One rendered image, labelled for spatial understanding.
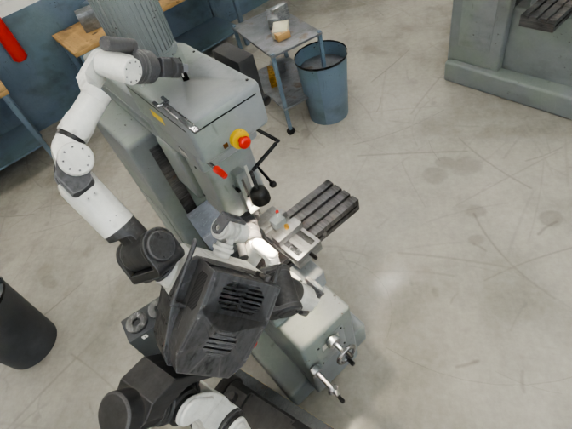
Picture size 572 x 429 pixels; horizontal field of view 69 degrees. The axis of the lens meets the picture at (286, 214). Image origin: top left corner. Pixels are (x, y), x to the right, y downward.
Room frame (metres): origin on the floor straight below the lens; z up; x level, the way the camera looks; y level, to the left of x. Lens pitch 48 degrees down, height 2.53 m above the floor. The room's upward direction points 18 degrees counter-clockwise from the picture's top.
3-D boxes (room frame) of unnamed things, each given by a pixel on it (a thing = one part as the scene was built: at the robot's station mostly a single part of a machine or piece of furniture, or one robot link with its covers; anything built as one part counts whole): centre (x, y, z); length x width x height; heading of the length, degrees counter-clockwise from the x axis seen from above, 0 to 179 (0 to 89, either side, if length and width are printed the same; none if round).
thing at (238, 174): (1.14, 0.12, 1.45); 0.04 x 0.04 x 0.21; 27
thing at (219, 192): (1.25, 0.17, 1.47); 0.21 x 0.19 x 0.32; 117
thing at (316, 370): (0.71, 0.06, 0.49); 0.22 x 0.06 x 0.06; 27
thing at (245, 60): (1.66, 0.01, 1.62); 0.20 x 0.09 x 0.21; 27
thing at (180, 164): (1.42, 0.26, 1.47); 0.24 x 0.19 x 0.26; 117
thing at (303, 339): (1.22, 0.16, 0.41); 0.81 x 0.32 x 0.60; 27
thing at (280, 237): (1.25, 0.02, 1.00); 0.15 x 0.06 x 0.04; 119
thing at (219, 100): (1.25, 0.18, 1.81); 0.47 x 0.26 x 0.16; 27
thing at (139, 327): (0.97, 0.66, 1.01); 0.22 x 0.12 x 0.20; 110
